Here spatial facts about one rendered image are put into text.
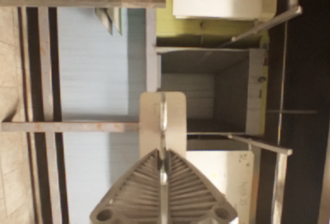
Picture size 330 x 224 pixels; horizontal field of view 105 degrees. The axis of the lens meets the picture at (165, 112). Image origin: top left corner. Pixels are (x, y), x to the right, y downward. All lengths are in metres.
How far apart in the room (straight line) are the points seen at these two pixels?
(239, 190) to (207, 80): 0.98
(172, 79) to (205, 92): 0.36
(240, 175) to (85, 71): 0.99
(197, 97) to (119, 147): 0.89
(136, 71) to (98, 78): 0.22
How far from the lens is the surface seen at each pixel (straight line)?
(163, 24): 0.82
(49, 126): 0.96
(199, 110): 1.39
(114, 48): 0.88
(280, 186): 0.77
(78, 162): 1.00
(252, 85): 0.86
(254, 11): 0.83
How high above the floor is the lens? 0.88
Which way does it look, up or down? 2 degrees up
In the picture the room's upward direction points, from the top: 90 degrees clockwise
